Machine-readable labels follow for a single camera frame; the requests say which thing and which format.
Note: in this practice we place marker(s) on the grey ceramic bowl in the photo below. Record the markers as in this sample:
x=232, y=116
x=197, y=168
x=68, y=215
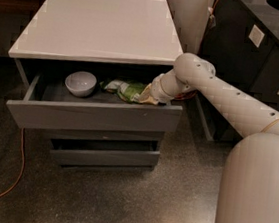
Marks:
x=80, y=84

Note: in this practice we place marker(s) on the grey drawer cabinet white top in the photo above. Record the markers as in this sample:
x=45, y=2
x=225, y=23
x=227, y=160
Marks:
x=133, y=33

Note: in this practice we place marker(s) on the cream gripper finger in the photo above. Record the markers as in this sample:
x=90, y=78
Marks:
x=148, y=100
x=146, y=92

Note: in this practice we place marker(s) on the grey top drawer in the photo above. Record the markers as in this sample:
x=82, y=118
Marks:
x=49, y=105

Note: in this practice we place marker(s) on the dark grey trash cabinet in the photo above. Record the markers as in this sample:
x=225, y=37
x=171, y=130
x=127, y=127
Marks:
x=226, y=44

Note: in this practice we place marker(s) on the green rice chip bag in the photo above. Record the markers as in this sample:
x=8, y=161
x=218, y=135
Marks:
x=126, y=90

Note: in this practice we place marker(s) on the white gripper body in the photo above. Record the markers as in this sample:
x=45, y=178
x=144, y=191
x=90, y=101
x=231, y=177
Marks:
x=156, y=87

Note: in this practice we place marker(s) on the white wall outlet plate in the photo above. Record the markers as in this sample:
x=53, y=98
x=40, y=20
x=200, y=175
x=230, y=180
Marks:
x=256, y=35

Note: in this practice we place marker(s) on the grey drawer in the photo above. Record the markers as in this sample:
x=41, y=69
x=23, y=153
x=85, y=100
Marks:
x=106, y=153
x=103, y=135
x=49, y=105

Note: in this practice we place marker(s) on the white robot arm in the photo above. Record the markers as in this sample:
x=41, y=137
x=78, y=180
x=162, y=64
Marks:
x=249, y=191

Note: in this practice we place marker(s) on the grey bottom drawer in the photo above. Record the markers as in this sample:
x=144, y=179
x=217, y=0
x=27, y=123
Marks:
x=106, y=153

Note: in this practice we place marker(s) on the grey middle drawer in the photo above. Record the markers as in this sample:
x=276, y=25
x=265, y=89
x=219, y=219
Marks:
x=103, y=135

